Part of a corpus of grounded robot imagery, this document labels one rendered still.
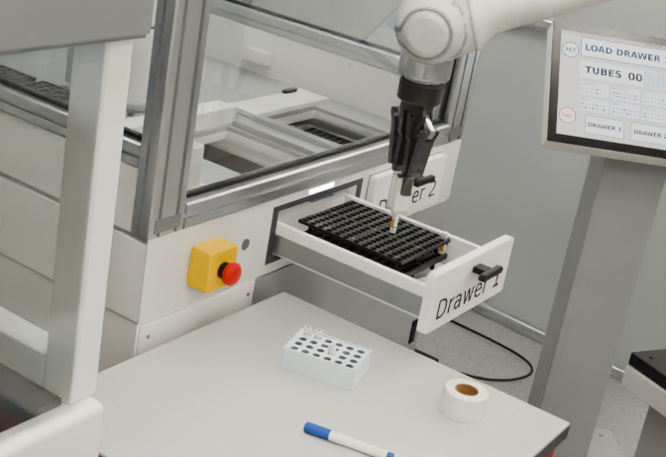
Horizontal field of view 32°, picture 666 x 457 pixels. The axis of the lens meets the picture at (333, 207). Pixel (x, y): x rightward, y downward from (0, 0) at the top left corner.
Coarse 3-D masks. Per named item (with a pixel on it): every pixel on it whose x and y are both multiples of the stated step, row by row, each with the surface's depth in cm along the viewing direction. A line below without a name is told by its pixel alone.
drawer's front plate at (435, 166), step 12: (432, 156) 250; (444, 156) 252; (432, 168) 249; (444, 168) 254; (372, 180) 230; (384, 180) 232; (372, 192) 231; (384, 192) 234; (420, 192) 248; (432, 192) 253; (384, 204) 236; (408, 204) 245; (420, 204) 250
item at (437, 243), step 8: (432, 240) 211; (440, 240) 213; (448, 240) 213; (416, 248) 206; (424, 248) 208; (432, 248) 208; (400, 256) 202; (408, 256) 203; (416, 256) 203; (400, 264) 199
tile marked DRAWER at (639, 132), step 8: (632, 128) 268; (640, 128) 269; (648, 128) 269; (656, 128) 269; (664, 128) 269; (632, 136) 268; (640, 136) 268; (648, 136) 268; (656, 136) 269; (664, 136) 269; (656, 144) 268; (664, 144) 268
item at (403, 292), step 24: (288, 216) 213; (288, 240) 207; (312, 240) 204; (456, 240) 216; (312, 264) 205; (336, 264) 202; (360, 264) 199; (360, 288) 200; (384, 288) 197; (408, 288) 195; (408, 312) 196
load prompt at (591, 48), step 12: (588, 48) 274; (600, 48) 274; (612, 48) 275; (624, 48) 275; (636, 48) 275; (648, 48) 276; (612, 60) 274; (624, 60) 274; (636, 60) 274; (648, 60) 275; (660, 60) 275
